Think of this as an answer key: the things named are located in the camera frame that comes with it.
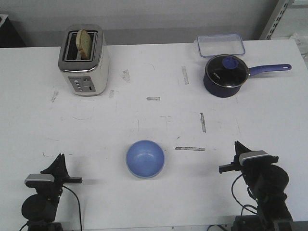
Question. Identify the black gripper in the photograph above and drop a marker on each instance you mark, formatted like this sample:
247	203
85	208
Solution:
252	168
59	172

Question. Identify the blue bowl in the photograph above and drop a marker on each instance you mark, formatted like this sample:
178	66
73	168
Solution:
145	159

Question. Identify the blue saucepan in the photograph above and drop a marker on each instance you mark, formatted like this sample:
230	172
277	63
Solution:
223	92

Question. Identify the glass pot lid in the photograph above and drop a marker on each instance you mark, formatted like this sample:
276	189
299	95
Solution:
227	71

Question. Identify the dark box at left edge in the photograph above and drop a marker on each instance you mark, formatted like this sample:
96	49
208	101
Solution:
9	37

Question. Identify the clear plastic container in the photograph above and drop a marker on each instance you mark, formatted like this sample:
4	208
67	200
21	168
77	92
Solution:
212	45

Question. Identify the metal shelf upright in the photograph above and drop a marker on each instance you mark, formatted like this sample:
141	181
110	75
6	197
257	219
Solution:
274	22

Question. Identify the cream toaster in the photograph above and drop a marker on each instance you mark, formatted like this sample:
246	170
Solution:
84	77

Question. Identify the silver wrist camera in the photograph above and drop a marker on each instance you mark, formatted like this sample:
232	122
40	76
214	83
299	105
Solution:
243	158
39	180

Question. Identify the bread slice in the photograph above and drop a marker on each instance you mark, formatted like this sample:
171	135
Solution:
84	44

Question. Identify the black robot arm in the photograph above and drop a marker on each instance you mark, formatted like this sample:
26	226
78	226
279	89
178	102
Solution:
266	183
40	209

